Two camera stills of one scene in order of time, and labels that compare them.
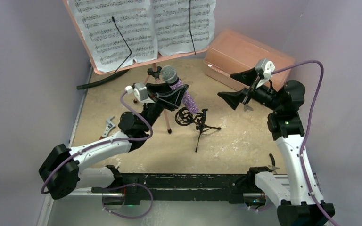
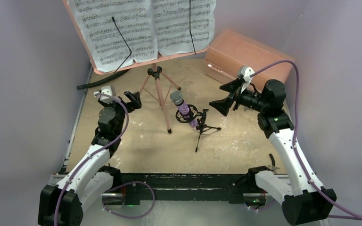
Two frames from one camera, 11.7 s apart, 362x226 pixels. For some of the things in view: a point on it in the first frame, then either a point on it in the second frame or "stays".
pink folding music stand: x=154 y=72 stays
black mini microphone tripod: x=184 y=117 stays
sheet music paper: x=173 y=27 stays
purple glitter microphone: x=168 y=75 to x=177 y=98
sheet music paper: x=135 y=19 stays
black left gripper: x=171 y=98 to x=134 y=98
